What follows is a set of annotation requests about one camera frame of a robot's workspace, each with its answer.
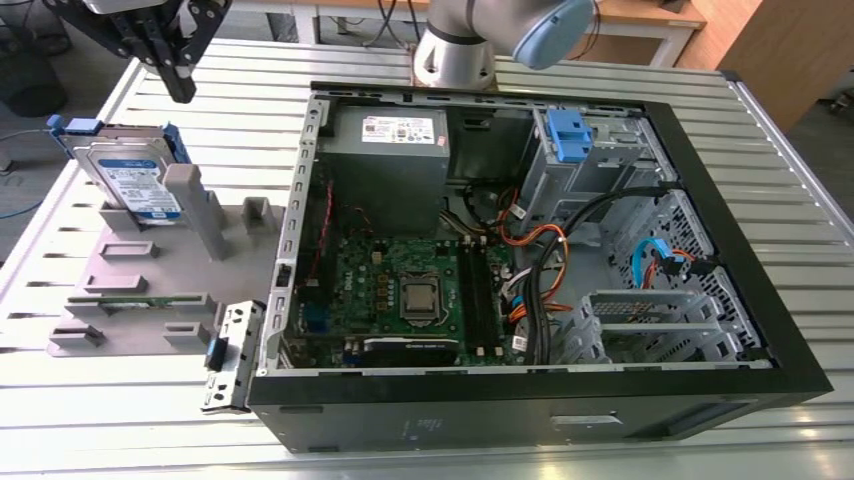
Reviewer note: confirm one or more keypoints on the CPU socket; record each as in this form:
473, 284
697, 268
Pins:
422, 321

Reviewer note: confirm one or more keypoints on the hard disk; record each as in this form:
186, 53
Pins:
130, 175

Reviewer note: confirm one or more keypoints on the black graphics card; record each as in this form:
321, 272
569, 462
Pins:
414, 350

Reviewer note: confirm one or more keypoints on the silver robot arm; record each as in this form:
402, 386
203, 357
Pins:
454, 55

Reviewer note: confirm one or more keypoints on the green RAM stick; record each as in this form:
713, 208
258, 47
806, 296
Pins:
134, 301

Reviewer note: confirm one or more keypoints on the blue plastic drive latch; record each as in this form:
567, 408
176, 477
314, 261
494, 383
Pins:
567, 135

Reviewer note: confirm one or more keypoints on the silver CPU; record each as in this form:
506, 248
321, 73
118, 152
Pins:
418, 298

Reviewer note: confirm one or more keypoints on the wooden desk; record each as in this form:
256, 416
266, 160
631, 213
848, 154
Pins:
667, 20

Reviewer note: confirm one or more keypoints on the black open PC case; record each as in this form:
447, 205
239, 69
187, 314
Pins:
467, 415

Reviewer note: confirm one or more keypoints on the wooden cabinet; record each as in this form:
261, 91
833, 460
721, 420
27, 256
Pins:
788, 50

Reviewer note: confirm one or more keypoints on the green motherboard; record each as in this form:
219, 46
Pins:
361, 260

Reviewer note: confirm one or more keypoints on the grey parts rack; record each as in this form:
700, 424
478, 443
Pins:
167, 270

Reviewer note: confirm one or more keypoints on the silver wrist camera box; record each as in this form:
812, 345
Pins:
120, 5

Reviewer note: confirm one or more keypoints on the metal optical drive cage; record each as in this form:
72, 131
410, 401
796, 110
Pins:
587, 175

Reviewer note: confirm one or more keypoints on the metal disk bay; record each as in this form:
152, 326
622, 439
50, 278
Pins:
667, 327

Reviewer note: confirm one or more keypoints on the black round bin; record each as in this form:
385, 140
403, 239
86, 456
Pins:
34, 95

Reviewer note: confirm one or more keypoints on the grey power supply unit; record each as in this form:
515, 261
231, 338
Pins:
387, 190

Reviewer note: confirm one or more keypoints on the metal slot retainer bracket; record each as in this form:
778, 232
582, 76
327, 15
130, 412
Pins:
236, 320

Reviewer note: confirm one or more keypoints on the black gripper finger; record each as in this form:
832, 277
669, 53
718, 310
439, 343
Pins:
143, 45
194, 45

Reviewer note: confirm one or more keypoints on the black RAM slot bank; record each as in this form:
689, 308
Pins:
481, 300

